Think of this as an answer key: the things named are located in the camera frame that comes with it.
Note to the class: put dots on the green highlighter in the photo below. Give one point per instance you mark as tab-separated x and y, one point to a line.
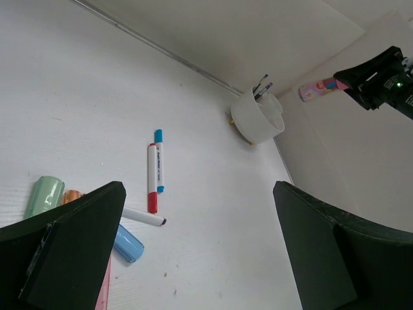
46	195

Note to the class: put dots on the white divided pen holder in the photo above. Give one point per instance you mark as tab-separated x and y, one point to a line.
257	120

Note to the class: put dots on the blue cap white marker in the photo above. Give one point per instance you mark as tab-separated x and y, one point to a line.
158	140

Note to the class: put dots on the purple cap white marker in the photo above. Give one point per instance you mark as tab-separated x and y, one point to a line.
143	217

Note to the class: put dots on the orange highlighter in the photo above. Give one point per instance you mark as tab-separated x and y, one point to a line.
70	196

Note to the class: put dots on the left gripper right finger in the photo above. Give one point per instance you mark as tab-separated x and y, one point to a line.
340	260

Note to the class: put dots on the pink cartoon sticker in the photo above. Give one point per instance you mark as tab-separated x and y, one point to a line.
312	90

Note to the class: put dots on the pink highlighter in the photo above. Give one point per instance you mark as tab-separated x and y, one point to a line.
102	300

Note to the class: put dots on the pink cap small bottle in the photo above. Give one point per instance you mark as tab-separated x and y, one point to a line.
330	84

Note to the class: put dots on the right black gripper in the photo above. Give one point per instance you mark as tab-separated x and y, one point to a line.
386	78

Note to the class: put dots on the blue highlighter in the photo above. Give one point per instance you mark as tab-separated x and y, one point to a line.
127	245

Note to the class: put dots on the dark blue pen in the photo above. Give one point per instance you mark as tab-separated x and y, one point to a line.
259	83

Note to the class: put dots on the red cap white marker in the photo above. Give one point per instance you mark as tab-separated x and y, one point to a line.
152	179

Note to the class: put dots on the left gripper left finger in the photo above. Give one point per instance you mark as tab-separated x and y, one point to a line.
58	259

